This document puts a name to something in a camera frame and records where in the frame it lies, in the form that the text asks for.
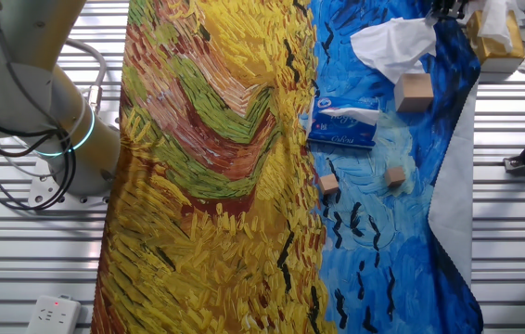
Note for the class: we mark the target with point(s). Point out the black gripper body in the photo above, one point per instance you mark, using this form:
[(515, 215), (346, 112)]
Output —
[(450, 4)]

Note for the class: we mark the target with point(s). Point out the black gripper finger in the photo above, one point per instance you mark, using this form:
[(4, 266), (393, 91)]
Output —
[(452, 15), (436, 15)]

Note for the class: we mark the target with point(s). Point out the white napkin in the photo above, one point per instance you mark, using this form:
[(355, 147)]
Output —
[(411, 46), (360, 44)]

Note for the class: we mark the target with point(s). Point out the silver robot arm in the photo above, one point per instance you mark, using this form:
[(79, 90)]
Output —
[(12, 93)]

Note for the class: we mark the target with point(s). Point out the gold paper pack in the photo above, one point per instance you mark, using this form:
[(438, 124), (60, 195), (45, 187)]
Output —
[(496, 46)]

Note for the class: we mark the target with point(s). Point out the large wooden cube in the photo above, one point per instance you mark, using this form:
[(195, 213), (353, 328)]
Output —
[(414, 93)]

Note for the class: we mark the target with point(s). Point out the blue tissue pack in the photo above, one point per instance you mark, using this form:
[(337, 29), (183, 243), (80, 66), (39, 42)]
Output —
[(336, 135)]

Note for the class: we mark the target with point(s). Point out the small wooden cube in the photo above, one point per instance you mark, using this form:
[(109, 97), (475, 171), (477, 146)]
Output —
[(395, 176), (329, 184)]

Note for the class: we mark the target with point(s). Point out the painted wheatfield tablecloth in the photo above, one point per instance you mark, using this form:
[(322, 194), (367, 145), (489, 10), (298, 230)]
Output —
[(207, 209)]

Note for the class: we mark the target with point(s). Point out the white power strip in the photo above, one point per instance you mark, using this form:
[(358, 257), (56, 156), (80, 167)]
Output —
[(53, 316)]

